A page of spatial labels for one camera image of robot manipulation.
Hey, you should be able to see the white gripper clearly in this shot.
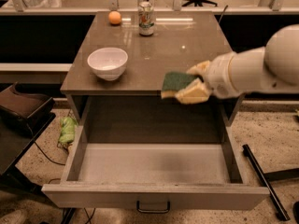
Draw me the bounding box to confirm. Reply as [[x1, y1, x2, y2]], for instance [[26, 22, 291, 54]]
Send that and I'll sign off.
[[175, 51, 245, 105]]

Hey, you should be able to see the green and yellow sponge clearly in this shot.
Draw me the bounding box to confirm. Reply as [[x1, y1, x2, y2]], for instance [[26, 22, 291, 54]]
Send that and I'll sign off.
[[161, 72, 197, 99]]

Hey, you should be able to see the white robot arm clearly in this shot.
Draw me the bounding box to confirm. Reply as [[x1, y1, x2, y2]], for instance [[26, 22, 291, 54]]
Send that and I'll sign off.
[[175, 24, 299, 104]]

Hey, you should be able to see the grey drawer cabinet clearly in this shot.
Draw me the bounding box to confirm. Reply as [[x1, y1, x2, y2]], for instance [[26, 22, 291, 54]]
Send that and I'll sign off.
[[62, 12, 235, 144]]

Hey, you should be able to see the open grey drawer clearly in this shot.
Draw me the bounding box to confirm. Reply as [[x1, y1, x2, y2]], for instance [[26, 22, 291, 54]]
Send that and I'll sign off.
[[40, 96, 271, 211]]

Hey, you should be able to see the soda can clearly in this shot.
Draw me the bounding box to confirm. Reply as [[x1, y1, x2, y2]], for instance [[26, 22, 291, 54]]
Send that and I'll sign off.
[[138, 1, 154, 36]]

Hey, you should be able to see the white bowl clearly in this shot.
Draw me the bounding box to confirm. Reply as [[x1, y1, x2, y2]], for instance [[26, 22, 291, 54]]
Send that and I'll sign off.
[[87, 48, 128, 81]]

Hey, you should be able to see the orange ball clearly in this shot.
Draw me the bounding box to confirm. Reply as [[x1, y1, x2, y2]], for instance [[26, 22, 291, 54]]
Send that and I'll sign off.
[[108, 11, 121, 25]]

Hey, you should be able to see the black floor bar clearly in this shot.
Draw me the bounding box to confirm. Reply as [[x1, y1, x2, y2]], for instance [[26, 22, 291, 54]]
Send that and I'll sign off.
[[242, 144, 291, 221]]

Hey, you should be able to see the green crumpled bag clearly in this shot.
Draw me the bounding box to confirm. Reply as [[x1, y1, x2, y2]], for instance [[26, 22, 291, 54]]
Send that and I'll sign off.
[[58, 117, 78, 145]]

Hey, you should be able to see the dark brown side stand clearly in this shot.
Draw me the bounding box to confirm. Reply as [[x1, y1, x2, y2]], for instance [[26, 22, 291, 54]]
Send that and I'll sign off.
[[0, 83, 55, 197]]

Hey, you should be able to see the white shoe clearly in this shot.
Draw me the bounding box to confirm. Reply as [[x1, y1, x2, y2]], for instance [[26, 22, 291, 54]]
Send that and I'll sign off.
[[0, 209, 27, 224]]

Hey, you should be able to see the black drawer handle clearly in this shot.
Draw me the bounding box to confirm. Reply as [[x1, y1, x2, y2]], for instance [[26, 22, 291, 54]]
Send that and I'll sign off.
[[135, 201, 171, 215]]

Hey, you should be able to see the black floor cable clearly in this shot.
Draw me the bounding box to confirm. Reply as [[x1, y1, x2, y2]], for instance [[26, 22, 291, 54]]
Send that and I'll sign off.
[[25, 123, 66, 167]]

